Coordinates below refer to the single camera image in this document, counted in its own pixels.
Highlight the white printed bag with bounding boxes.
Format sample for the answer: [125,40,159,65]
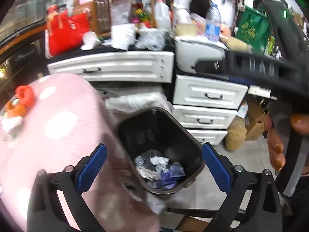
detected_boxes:
[134,156,161,181]

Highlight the purple plastic bag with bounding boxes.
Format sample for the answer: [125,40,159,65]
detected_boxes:
[155,162,186,190]

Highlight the orange foam fruit net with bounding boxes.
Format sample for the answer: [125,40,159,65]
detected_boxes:
[15,85,35,107]

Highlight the black trash bin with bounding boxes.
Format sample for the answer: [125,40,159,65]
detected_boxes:
[115,107,205,196]

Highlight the person's right hand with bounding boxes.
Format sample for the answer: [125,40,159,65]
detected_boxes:
[263,113,309,172]

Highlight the green shopping bag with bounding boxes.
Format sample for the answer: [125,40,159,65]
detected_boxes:
[236,6,271,53]

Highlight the white bottom drawer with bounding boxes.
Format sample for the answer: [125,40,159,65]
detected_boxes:
[187,129,228,145]

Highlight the tan burlap sack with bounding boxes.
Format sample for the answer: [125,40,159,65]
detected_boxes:
[224,117,247,152]

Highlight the cardboard box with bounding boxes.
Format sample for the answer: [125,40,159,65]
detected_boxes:
[245,94,266,141]

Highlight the pink polka dot tablecloth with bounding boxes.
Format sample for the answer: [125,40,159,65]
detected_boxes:
[1,73,160,231]

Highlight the clear water bottle blue label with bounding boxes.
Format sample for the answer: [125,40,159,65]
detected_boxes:
[205,3,221,42]

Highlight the white middle drawer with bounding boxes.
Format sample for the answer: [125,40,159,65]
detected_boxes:
[172,105,237,130]

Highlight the white printer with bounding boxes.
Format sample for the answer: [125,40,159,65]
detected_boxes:
[174,36,228,74]

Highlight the white upper drawer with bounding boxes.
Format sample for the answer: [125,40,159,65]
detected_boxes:
[173,75,248,110]

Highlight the yellow sponge block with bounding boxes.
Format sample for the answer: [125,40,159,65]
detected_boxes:
[175,24,197,37]

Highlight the long white top drawer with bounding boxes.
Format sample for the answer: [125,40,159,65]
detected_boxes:
[48,51,174,83]

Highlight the white plastic jug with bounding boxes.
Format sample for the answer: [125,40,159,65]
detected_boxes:
[154,0,172,32]

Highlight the clear plastic bag on counter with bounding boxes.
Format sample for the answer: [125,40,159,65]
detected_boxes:
[135,28,166,51]

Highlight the white paper cup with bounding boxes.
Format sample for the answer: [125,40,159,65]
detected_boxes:
[81,32,101,51]

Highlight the red gift bag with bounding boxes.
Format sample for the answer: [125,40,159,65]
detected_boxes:
[45,4,90,58]

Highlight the wooden curved railing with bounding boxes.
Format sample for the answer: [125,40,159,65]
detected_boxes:
[0,23,46,55]

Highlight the wooden shelf rack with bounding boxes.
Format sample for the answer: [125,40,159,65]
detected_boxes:
[91,0,157,37]

